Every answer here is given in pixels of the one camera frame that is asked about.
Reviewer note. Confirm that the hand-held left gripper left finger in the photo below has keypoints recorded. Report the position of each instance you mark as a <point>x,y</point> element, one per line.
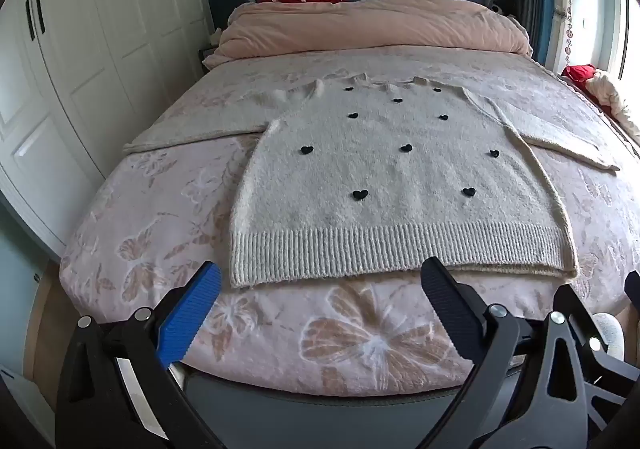
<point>187,314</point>

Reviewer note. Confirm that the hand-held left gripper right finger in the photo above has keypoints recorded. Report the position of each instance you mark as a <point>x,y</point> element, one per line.
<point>450,309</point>

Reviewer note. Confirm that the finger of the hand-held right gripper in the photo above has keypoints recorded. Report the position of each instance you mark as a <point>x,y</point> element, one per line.
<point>612,379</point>

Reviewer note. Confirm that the beige sweater with black hearts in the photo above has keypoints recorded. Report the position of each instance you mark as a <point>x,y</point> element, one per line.
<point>395,209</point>

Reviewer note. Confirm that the white fluffy cloth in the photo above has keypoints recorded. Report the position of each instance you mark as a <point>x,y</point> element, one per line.
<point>609,334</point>

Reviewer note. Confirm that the floral pink bed blanket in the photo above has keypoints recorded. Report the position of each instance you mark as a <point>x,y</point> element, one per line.
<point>165,229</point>

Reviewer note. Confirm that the white wardrobe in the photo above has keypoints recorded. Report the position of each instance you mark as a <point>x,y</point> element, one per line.
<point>100,79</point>

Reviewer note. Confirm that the red cloth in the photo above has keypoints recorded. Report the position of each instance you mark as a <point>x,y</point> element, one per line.
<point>577,76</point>

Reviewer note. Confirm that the pink duvet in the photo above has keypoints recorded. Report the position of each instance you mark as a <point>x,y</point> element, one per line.
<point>370,24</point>

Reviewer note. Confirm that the window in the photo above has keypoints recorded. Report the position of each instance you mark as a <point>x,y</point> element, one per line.
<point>600,19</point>

